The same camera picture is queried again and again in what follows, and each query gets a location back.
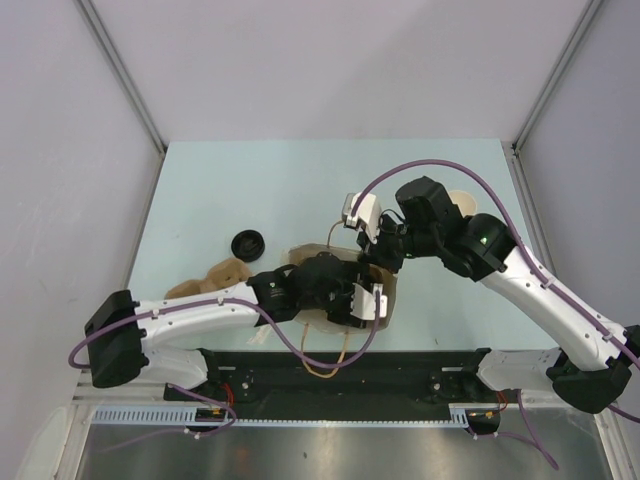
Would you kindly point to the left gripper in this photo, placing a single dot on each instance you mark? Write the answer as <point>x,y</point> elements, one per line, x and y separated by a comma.
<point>342,313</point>

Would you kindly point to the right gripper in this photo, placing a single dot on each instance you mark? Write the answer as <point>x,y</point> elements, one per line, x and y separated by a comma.
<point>375,253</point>

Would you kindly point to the kraft paper takeout bag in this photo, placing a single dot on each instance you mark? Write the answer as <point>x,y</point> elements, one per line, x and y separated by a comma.
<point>322,269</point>

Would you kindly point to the brown pulp cup carrier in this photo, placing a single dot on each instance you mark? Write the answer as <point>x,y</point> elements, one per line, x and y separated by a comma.
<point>221,276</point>

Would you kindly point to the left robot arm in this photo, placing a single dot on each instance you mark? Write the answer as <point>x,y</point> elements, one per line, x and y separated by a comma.
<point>126,339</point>

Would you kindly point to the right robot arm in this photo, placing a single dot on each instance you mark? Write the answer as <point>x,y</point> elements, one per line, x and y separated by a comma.
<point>589,368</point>

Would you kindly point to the white wrapped straw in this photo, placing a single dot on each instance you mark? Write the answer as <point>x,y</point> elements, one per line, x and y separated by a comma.
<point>260,337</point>

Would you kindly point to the stack of paper cups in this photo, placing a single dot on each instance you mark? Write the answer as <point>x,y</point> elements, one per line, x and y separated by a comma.
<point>465,202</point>

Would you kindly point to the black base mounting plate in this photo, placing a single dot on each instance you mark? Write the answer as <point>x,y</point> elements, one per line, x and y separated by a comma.
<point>381,386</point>

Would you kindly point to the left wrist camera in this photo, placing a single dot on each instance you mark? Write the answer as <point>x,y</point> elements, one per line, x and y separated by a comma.
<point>369,303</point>

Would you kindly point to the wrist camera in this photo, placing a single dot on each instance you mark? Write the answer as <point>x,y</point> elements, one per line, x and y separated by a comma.
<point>362,212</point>
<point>369,303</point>

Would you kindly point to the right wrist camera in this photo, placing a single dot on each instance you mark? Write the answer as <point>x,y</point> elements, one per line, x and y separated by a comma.
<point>362,212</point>

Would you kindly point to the white slotted cable duct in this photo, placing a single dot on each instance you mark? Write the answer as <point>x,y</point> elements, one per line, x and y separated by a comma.
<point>200,416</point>

